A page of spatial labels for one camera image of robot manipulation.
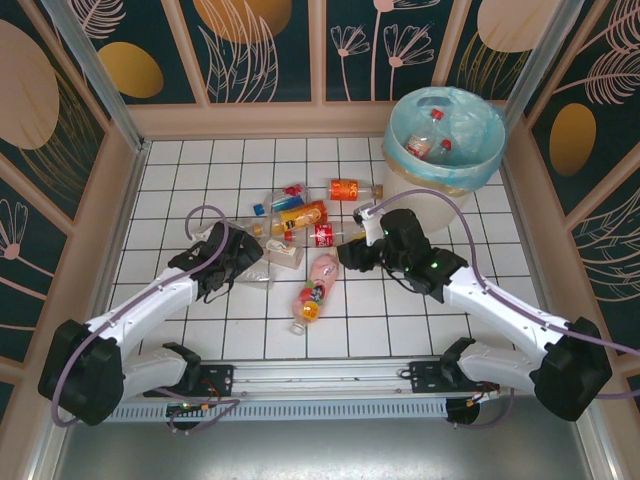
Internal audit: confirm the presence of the crushed clear bottle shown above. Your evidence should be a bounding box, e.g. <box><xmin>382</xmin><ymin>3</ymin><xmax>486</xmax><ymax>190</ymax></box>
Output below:
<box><xmin>234</xmin><ymin>262</ymin><xmax>279</xmax><ymax>292</ymax></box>

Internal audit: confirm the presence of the green cap white label bottle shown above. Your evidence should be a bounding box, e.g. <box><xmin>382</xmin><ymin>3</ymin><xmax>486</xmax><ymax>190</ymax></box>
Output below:
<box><xmin>263</xmin><ymin>237</ymin><xmax>305</xmax><ymax>270</ymax></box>

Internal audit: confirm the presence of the pink drink bottle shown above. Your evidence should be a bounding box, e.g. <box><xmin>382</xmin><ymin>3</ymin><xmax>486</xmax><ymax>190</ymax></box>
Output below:
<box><xmin>288</xmin><ymin>251</ymin><xmax>342</xmax><ymax>336</ymax></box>

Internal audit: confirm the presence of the blue red label bottle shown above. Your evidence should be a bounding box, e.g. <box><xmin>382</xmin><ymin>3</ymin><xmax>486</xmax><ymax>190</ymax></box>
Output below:
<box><xmin>252</xmin><ymin>182</ymin><xmax>310</xmax><ymax>217</ymax></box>

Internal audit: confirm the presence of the orange juice bottle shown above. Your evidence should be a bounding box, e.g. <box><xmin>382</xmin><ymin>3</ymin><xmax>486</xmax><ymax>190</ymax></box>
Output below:
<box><xmin>251</xmin><ymin>199</ymin><xmax>330</xmax><ymax>239</ymax></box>

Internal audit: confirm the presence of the orange label clear bottle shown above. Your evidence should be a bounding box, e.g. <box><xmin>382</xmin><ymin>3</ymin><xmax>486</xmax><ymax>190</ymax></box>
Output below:
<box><xmin>327</xmin><ymin>178</ymin><xmax>385</xmax><ymax>202</ymax></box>

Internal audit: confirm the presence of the large clear bottle red label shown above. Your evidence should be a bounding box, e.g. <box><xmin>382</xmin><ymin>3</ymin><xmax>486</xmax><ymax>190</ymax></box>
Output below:
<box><xmin>403</xmin><ymin>107</ymin><xmax>447</xmax><ymax>159</ymax></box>

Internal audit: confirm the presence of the beige waste bin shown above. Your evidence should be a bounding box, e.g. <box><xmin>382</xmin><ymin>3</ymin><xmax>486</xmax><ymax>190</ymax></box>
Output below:
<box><xmin>382</xmin><ymin>149</ymin><xmax>474</xmax><ymax>234</ymax></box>

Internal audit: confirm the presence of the bin with blue liner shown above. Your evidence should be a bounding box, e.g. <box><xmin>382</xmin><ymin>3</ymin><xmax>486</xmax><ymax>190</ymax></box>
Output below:
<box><xmin>384</xmin><ymin>85</ymin><xmax>507</xmax><ymax>194</ymax></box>

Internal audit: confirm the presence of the small clear bottle red cap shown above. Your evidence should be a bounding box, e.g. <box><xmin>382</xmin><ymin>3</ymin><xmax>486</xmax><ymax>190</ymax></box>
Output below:
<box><xmin>429</xmin><ymin>138</ymin><xmax>454</xmax><ymax>164</ymax></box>

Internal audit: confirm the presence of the grey metal sheet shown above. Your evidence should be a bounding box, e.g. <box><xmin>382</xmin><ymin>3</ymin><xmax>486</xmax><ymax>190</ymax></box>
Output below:
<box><xmin>49</xmin><ymin>417</ymin><xmax>599</xmax><ymax>480</ymax></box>

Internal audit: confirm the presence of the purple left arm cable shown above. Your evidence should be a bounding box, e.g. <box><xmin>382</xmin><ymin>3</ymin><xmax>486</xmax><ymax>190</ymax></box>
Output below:
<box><xmin>52</xmin><ymin>203</ymin><xmax>241</xmax><ymax>436</ymax></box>

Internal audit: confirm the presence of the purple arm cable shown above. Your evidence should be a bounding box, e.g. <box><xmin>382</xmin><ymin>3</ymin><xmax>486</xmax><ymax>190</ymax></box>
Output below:
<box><xmin>357</xmin><ymin>189</ymin><xmax>640</xmax><ymax>431</ymax></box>
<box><xmin>52</xmin><ymin>203</ymin><xmax>241</xmax><ymax>436</ymax></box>

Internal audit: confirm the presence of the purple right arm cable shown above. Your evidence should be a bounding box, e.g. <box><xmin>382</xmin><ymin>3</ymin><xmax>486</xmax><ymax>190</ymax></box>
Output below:
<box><xmin>357</xmin><ymin>189</ymin><xmax>640</xmax><ymax>431</ymax></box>

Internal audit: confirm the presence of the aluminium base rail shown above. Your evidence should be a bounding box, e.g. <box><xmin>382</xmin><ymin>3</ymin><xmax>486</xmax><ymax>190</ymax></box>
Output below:
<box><xmin>199</xmin><ymin>353</ymin><xmax>601</xmax><ymax>401</ymax></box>

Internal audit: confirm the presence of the white slotted cable duct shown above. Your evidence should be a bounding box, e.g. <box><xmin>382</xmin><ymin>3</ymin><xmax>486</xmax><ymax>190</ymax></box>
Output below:
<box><xmin>109</xmin><ymin>399</ymin><xmax>449</xmax><ymax>424</ymax></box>

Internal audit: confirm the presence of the aluminium corner post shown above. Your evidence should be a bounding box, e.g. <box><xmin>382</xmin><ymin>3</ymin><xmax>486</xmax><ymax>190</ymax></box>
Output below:
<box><xmin>42</xmin><ymin>0</ymin><xmax>151</xmax><ymax>151</ymax></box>
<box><xmin>504</xmin><ymin>0</ymin><xmax>576</xmax><ymax>119</ymax></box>

